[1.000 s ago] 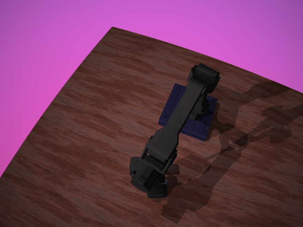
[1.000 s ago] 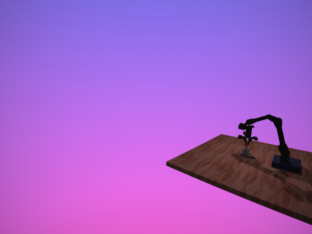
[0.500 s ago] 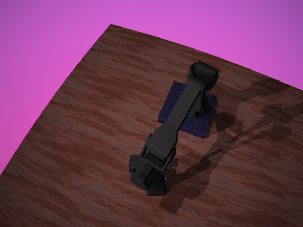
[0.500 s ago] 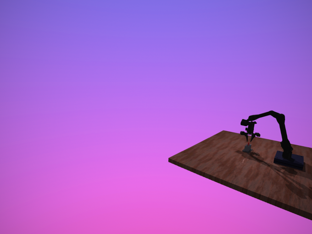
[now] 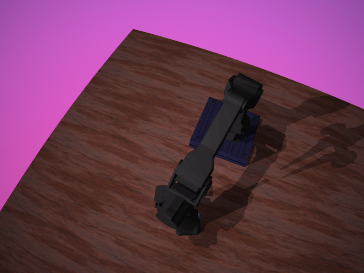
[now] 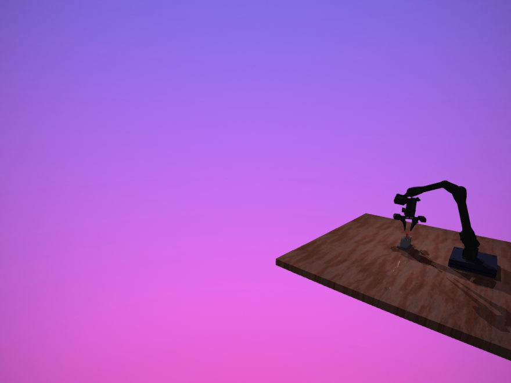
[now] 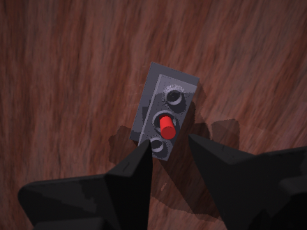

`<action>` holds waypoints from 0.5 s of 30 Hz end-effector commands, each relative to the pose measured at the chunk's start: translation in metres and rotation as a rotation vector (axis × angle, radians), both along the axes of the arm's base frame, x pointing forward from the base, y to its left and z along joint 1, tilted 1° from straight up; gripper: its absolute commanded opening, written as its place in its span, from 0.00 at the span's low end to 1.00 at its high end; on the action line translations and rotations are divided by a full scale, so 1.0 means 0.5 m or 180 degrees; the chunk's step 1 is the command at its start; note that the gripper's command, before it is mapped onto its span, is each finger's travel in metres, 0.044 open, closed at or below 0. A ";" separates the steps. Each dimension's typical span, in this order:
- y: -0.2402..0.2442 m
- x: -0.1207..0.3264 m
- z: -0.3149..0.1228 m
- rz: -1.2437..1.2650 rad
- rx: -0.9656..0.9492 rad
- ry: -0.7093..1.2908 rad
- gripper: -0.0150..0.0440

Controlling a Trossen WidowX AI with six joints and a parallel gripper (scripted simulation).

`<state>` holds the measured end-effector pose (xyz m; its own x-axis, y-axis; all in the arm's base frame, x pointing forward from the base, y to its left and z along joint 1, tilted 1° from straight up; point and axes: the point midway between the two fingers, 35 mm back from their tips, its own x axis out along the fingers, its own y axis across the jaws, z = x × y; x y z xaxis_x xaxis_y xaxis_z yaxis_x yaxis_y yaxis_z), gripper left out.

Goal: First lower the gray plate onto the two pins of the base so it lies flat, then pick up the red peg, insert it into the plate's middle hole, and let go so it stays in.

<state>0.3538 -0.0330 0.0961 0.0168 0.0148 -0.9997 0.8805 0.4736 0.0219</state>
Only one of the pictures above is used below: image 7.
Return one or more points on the grey plate with round holes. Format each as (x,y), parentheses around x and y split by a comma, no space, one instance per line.
(175,105)

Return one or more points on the grey base with two pins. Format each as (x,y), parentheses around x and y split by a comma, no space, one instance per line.
(148,91)

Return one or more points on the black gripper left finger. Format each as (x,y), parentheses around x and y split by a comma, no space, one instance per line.
(121,196)

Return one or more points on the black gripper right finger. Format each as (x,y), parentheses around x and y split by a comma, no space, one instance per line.
(244,186)

